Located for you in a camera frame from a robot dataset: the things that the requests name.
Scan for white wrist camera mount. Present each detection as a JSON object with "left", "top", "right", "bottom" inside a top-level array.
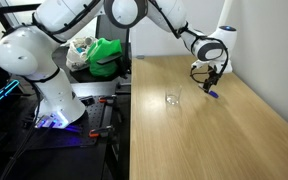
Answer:
[{"left": 191, "top": 59, "right": 234, "bottom": 75}]

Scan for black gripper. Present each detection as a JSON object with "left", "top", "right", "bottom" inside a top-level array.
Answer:
[{"left": 201, "top": 67, "right": 223, "bottom": 93}]

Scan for black metal frame bar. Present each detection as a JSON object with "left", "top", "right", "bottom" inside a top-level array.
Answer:
[{"left": 0, "top": 0, "right": 42, "bottom": 33}]

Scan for clear glass cup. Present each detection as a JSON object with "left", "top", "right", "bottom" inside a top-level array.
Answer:
[{"left": 164, "top": 84, "right": 184, "bottom": 106}]

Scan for black computer case cyan lights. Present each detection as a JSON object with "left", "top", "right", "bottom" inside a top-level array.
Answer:
[{"left": 0, "top": 79, "right": 20, "bottom": 116}]

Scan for grey marker with blue cap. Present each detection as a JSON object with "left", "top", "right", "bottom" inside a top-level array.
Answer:
[{"left": 204, "top": 87, "right": 220, "bottom": 100}]

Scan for black base cable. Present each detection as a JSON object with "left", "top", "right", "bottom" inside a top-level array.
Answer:
[{"left": 0, "top": 83, "right": 45, "bottom": 180}]

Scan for black side table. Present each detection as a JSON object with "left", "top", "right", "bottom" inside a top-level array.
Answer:
[{"left": 52, "top": 44, "right": 132, "bottom": 84}]

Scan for dark grey upright panel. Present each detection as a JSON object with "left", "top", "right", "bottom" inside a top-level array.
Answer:
[{"left": 95, "top": 14, "right": 132, "bottom": 79}]

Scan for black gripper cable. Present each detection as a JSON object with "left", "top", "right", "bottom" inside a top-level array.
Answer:
[{"left": 189, "top": 37, "right": 230, "bottom": 88}]

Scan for orange handled black clamp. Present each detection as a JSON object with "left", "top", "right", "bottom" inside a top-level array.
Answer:
[
  {"left": 88, "top": 125, "right": 115, "bottom": 140},
  {"left": 98, "top": 94, "right": 118, "bottom": 105}
]

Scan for white plastic bag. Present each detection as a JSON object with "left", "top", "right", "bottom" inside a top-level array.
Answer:
[{"left": 65, "top": 35, "right": 100, "bottom": 73}]

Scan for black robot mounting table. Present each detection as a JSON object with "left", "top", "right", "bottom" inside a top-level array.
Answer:
[{"left": 0, "top": 81, "right": 132, "bottom": 180}]

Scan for green bag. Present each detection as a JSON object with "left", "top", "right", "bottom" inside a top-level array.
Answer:
[{"left": 86, "top": 37, "right": 124, "bottom": 78}]

